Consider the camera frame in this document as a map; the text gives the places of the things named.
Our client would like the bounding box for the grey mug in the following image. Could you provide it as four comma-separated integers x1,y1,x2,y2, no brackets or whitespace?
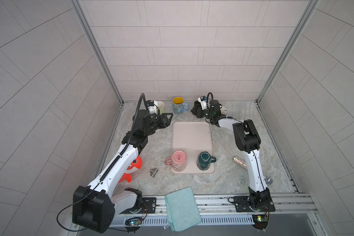
220,106,227,115

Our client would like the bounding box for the metal pipe fitting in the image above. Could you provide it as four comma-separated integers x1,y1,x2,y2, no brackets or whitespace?
150,168,158,178

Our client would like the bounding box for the light green mug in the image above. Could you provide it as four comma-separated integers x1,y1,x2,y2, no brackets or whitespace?
153,101,165,114

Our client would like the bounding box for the dark green mug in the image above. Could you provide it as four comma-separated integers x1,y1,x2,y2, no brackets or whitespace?
197,151,217,171

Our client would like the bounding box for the pink mug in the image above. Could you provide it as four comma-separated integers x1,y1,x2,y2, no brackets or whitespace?
164,150,187,172

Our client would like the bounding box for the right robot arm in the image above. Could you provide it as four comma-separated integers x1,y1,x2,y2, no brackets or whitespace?
191,96,275,212

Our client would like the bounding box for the red shark toy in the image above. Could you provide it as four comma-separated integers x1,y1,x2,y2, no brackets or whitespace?
119,156,143,183

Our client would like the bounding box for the glitter tube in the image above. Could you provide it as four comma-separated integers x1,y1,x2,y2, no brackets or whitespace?
233,156,273,185

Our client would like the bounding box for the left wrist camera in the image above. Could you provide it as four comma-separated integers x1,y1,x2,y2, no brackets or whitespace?
146,100,158,114

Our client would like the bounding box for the black mug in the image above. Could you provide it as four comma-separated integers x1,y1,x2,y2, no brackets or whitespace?
193,101,202,109

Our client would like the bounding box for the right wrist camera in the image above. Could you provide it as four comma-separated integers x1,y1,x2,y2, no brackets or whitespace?
198,96,207,110

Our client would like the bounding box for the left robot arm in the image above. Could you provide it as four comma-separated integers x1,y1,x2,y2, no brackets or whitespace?
72,110,173,233

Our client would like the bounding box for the teal cloth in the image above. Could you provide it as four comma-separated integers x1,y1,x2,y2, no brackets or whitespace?
165,187,201,232

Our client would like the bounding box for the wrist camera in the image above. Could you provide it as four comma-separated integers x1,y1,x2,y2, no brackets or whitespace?
146,100,158,114
198,96,207,110

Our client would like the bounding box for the circuit board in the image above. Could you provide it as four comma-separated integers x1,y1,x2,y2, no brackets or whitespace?
124,217,142,227
252,215,268,230

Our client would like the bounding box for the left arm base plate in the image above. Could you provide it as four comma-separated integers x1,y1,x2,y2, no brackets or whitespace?
121,197,157,214

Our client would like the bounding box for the left circuit board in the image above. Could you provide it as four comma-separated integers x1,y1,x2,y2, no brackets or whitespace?
124,217,142,227

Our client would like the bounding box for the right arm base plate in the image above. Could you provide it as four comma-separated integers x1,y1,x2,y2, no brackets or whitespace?
232,196,276,213

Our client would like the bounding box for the right circuit board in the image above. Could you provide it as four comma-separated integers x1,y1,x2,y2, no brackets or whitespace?
252,215,268,230

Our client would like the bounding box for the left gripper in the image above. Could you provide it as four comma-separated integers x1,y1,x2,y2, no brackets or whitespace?
141,113,173,138

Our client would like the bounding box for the aluminium rail frame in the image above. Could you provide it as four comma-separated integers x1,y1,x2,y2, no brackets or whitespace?
105,192,330,236

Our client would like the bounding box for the beige tray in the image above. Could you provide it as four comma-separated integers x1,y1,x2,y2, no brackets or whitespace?
171,122,215,175

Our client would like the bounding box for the blue butterfly mug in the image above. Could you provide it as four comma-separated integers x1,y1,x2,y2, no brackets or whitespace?
173,97,189,114

